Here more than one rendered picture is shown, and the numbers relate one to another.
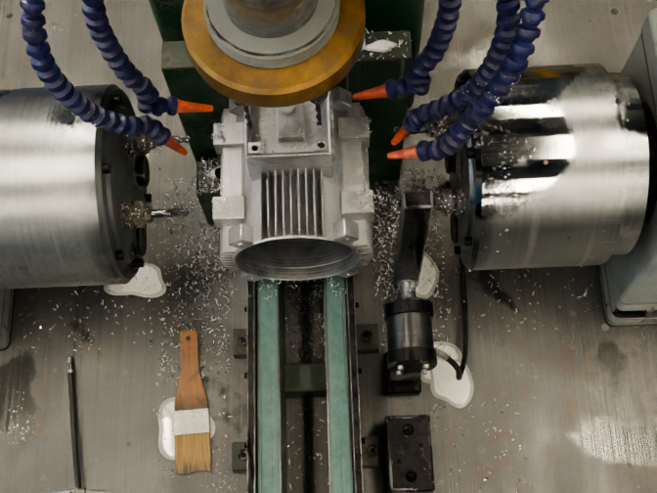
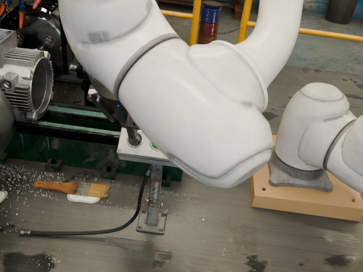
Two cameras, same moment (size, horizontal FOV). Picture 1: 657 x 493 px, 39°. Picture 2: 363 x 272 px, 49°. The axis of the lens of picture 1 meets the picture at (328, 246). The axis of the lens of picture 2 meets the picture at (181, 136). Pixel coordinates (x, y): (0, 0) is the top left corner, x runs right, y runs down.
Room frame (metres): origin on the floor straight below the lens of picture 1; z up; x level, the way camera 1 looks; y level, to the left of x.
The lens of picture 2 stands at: (0.02, 1.03, 1.56)
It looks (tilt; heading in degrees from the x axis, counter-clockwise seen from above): 34 degrees down; 268
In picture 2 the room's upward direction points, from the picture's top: 7 degrees clockwise
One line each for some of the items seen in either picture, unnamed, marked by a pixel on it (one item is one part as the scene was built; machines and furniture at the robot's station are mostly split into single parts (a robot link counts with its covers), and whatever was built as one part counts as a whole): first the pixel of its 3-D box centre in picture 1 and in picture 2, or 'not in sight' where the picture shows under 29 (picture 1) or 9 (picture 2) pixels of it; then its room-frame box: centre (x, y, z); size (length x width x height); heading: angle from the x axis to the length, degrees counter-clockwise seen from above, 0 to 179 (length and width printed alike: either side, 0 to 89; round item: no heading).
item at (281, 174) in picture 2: not in sight; (297, 156); (-0.36, 0.05, 0.88); 0.22 x 0.18 x 0.06; 89
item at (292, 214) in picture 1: (294, 187); (7, 81); (0.49, 0.04, 1.02); 0.20 x 0.19 x 0.19; 178
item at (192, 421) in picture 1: (191, 400); (72, 188); (0.27, 0.21, 0.80); 0.21 x 0.05 x 0.01; 1
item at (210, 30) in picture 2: not in sight; (208, 26); (-0.06, -0.24, 1.14); 0.06 x 0.06 x 0.04
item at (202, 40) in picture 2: not in sight; (207, 40); (-0.06, -0.24, 1.10); 0.06 x 0.06 x 0.04
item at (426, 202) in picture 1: (411, 246); (65, 33); (0.36, -0.09, 1.12); 0.04 x 0.03 x 0.26; 177
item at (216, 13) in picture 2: not in sight; (210, 13); (-0.06, -0.24, 1.19); 0.06 x 0.06 x 0.04
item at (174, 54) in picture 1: (294, 96); not in sight; (0.65, 0.03, 0.97); 0.30 x 0.11 x 0.34; 87
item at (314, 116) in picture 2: not in sight; (314, 124); (-0.36, 0.09, 1.02); 0.18 x 0.16 x 0.22; 132
